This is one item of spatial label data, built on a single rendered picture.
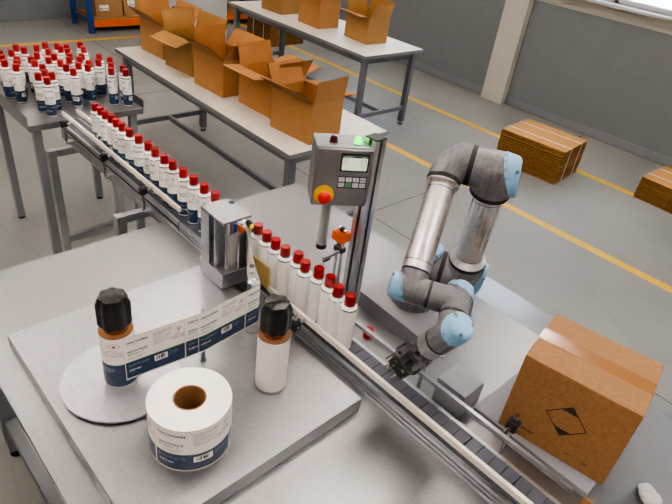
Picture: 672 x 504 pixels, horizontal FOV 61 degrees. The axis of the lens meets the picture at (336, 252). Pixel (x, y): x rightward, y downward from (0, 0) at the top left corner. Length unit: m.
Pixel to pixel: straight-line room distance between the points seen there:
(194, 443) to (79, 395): 0.40
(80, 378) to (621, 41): 6.17
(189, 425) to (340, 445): 0.44
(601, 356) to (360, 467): 0.70
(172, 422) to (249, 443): 0.23
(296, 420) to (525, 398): 0.62
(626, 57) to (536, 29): 1.08
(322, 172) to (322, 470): 0.80
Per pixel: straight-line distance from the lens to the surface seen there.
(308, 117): 3.32
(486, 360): 1.98
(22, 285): 2.19
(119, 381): 1.65
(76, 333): 1.88
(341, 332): 1.74
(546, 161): 5.55
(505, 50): 7.42
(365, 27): 5.83
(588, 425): 1.65
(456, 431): 1.67
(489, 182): 1.61
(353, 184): 1.66
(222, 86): 3.98
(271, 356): 1.54
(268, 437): 1.55
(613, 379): 1.65
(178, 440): 1.41
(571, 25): 7.13
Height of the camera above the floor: 2.10
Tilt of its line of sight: 33 degrees down
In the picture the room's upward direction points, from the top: 8 degrees clockwise
